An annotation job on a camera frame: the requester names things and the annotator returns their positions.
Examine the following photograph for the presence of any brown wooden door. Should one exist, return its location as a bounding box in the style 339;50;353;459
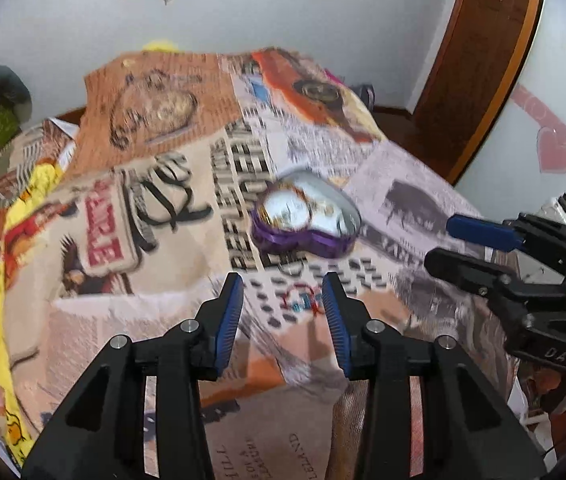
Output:
413;0;541;183

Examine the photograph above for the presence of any red cord beaded bracelet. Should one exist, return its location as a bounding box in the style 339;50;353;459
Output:
279;282;327;319

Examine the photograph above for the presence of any dark backpack on floor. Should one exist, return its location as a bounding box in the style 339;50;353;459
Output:
350;84;375;110

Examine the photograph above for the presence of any yellow cloth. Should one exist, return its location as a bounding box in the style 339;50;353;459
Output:
0;162;65;469

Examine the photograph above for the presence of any purple heart-shaped jewelry tin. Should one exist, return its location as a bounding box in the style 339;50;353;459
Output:
251;169;362;259

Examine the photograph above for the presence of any dark green plush toy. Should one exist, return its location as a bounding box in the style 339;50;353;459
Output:
0;65;32;122

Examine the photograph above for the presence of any newspaper print bed blanket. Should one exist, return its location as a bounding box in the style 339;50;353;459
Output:
0;48;516;479

